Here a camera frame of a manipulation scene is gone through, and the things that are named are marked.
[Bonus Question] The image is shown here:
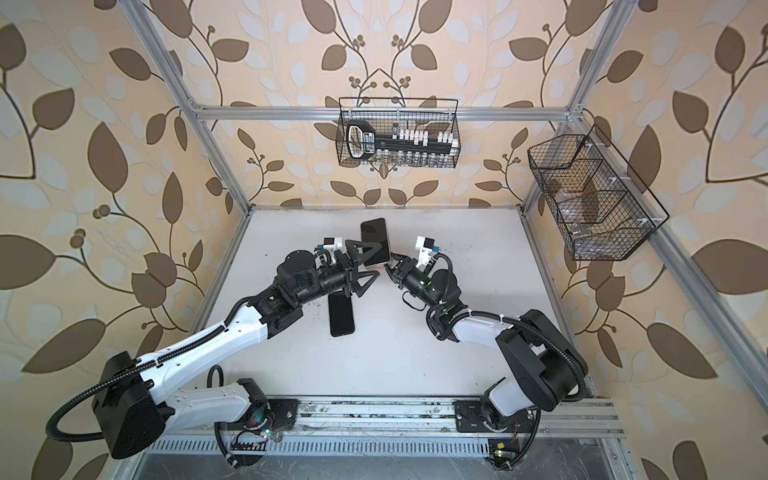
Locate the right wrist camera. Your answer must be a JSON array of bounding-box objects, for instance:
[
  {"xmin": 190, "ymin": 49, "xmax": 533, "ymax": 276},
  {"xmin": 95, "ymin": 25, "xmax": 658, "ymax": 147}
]
[{"xmin": 415, "ymin": 236, "xmax": 440, "ymax": 271}]

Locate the black phone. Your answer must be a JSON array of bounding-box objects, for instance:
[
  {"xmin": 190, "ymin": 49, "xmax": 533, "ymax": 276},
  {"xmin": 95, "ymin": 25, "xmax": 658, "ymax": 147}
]
[{"xmin": 328, "ymin": 291, "xmax": 355, "ymax": 338}]

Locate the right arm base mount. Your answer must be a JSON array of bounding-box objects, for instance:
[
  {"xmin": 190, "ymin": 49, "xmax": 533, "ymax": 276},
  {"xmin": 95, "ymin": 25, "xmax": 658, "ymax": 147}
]
[{"xmin": 453, "ymin": 399, "xmax": 542, "ymax": 471}]

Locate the back wall wire basket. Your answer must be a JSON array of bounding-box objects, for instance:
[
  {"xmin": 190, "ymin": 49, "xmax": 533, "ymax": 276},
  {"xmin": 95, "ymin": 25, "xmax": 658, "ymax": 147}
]
[{"xmin": 335, "ymin": 95, "xmax": 462, "ymax": 169}]

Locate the left black corrugated cable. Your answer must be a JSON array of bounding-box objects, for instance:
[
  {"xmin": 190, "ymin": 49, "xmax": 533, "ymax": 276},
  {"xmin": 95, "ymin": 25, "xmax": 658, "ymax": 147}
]
[{"xmin": 45, "ymin": 296, "xmax": 253, "ymax": 444}]

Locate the right wall wire basket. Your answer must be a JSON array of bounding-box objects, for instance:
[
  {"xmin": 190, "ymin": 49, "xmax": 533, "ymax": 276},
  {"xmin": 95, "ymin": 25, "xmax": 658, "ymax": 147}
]
[{"xmin": 527, "ymin": 125, "xmax": 669, "ymax": 261}]

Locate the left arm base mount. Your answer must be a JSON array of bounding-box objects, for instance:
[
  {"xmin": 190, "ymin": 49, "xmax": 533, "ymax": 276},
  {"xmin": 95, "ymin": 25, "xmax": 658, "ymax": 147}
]
[{"xmin": 213, "ymin": 398, "xmax": 299, "ymax": 469}]

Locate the wall wire basket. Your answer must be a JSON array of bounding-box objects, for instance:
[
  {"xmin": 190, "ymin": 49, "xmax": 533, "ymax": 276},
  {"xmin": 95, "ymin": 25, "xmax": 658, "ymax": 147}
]
[
  {"xmin": 527, "ymin": 125, "xmax": 669, "ymax": 261},
  {"xmin": 335, "ymin": 95, "xmax": 462, "ymax": 169}
]

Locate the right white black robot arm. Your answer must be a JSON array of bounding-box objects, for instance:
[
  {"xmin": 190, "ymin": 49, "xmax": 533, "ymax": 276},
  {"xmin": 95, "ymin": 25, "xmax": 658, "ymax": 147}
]
[{"xmin": 386, "ymin": 253, "xmax": 588, "ymax": 432}]

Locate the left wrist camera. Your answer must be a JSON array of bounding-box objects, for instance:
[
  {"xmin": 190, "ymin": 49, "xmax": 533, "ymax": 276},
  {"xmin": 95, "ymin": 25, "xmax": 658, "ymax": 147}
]
[{"xmin": 321, "ymin": 237, "xmax": 345, "ymax": 253}]

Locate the black tool in basket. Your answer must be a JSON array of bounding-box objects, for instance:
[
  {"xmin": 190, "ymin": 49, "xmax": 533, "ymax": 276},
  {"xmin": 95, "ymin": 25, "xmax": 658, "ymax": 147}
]
[{"xmin": 342, "ymin": 120, "xmax": 461, "ymax": 160}]

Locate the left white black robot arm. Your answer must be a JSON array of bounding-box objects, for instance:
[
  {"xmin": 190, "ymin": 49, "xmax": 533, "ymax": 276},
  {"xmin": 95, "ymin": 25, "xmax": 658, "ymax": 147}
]
[{"xmin": 92, "ymin": 240, "xmax": 381, "ymax": 459}]

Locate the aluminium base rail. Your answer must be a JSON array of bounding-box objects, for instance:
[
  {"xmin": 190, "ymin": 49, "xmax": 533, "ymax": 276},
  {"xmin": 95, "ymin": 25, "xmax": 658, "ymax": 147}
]
[{"xmin": 270, "ymin": 396, "xmax": 625, "ymax": 439}]

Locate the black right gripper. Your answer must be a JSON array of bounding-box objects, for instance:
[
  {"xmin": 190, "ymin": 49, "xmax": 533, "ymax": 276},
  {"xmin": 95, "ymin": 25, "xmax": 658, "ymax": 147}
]
[{"xmin": 381, "ymin": 250, "xmax": 442, "ymax": 315}]

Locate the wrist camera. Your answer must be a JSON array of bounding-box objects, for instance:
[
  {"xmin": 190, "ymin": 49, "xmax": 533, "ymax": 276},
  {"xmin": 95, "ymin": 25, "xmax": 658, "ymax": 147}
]
[
  {"xmin": 415, "ymin": 236, "xmax": 440, "ymax": 271},
  {"xmin": 321, "ymin": 237, "xmax": 345, "ymax": 253}
]

